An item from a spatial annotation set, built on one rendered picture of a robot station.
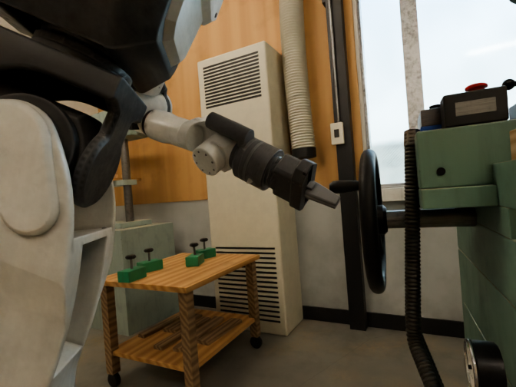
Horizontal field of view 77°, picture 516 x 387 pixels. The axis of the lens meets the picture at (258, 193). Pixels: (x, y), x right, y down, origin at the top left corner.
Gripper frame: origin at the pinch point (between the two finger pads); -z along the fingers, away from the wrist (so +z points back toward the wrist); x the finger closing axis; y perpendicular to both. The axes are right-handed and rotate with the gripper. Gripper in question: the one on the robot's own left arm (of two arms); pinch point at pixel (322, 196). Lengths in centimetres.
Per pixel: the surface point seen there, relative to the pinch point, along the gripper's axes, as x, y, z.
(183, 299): -82, -22, 41
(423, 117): 11.6, 14.9, -9.1
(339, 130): -94, 107, 32
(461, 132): 14.2, 11.6, -14.8
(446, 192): 10.1, 3.5, -16.8
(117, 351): -117, -56, 65
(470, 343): 8.6, -14.7, -25.6
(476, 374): 9.3, -17.7, -26.7
